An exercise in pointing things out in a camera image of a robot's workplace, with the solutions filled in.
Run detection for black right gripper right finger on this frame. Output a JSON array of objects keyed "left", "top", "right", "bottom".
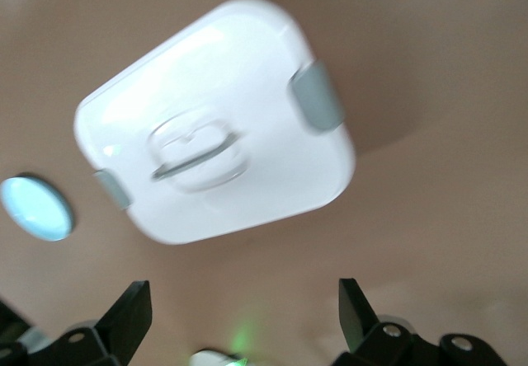
[{"left": 332, "top": 277, "right": 439, "bottom": 366}]

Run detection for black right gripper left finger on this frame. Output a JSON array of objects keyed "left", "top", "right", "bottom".
[{"left": 45, "top": 279, "right": 156, "bottom": 366}]

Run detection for white lidded box grey latches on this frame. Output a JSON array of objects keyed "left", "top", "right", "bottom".
[{"left": 73, "top": 0, "right": 358, "bottom": 246}]

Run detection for light blue round plate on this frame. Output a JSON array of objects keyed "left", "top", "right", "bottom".
[{"left": 0, "top": 171, "right": 78, "bottom": 244}]

